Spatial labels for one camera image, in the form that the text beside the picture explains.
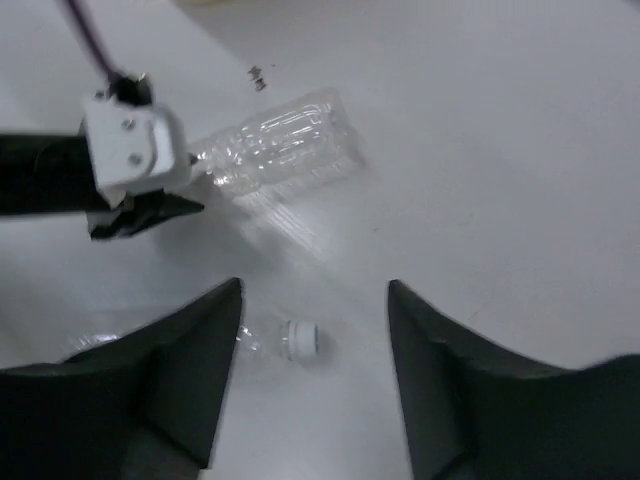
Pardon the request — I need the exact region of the beige plastic bin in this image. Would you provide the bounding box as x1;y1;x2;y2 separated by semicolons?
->
178;0;229;7

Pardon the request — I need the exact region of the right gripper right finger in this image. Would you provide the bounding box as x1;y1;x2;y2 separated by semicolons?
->
387;280;639;479

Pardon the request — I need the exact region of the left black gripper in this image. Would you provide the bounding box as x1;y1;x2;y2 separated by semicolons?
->
1;132;204;240

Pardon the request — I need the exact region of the clear bottle blue cap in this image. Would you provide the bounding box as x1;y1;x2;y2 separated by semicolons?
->
190;88;364;198

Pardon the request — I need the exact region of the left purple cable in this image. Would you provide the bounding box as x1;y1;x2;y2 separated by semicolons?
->
57;0;121;84

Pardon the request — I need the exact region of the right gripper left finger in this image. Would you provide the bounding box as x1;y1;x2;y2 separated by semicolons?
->
1;278;243;479

